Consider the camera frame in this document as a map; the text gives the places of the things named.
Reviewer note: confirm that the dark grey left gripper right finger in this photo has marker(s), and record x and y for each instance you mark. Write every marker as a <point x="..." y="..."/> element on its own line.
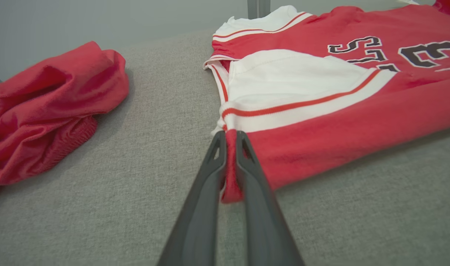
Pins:
<point x="262" y="221"/>

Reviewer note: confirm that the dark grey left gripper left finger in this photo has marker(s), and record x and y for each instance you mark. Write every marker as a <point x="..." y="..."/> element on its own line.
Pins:
<point x="199" y="214"/>

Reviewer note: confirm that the red shorts white side stripe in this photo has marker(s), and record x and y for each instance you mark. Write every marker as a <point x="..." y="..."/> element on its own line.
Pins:
<point x="44" y="111"/>

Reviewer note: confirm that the grey fabric sofa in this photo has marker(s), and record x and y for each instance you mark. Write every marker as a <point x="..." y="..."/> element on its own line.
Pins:
<point x="136" y="203"/>

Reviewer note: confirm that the red white numbered jersey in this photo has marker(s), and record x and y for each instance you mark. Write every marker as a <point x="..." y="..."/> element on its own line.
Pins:
<point x="321" y="125"/>

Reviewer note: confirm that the grey metal table leg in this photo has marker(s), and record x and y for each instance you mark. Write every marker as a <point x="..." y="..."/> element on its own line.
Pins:
<point x="258" y="7"/>

